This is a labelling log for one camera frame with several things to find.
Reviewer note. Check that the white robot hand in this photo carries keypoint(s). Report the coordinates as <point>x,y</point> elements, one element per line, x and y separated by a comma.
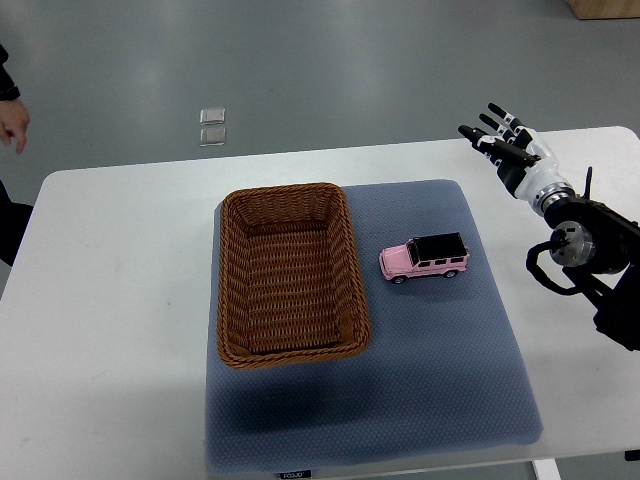
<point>539,185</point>

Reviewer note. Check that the pink toy car black roof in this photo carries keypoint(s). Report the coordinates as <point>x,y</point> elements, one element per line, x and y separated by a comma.
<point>443,255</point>

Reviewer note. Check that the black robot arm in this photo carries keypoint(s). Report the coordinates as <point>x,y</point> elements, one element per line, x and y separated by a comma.
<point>592,250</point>

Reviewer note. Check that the brown woven wicker basket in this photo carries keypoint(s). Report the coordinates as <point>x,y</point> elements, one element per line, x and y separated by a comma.
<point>290,288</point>

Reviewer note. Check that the bystander human hand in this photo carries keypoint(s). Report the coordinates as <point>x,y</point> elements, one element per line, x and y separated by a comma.
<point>15,119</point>

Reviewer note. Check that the wooden box corner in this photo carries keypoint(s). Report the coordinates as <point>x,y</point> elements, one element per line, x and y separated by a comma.
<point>605,9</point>

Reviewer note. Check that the blue-grey padded mat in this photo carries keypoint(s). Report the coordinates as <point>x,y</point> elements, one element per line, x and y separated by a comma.
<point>443,371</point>

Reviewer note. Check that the upper metal floor plate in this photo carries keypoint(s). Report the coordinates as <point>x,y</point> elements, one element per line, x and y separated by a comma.
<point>212,115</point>

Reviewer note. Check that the metal floor plate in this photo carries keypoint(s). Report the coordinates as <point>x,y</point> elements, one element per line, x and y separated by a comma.
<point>214,136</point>
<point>212,115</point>

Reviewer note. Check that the lower metal floor plate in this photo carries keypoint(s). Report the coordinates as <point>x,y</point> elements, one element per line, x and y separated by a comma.
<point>214,136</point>

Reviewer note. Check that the white table leg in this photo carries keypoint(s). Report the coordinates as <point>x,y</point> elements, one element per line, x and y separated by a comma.
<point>546,469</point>

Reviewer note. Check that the bystander dark trouser leg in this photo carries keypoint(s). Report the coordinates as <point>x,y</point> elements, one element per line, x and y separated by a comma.
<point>14,219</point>

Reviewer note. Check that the bystander dark sleeve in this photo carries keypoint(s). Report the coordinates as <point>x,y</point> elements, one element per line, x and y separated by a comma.
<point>9,91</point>

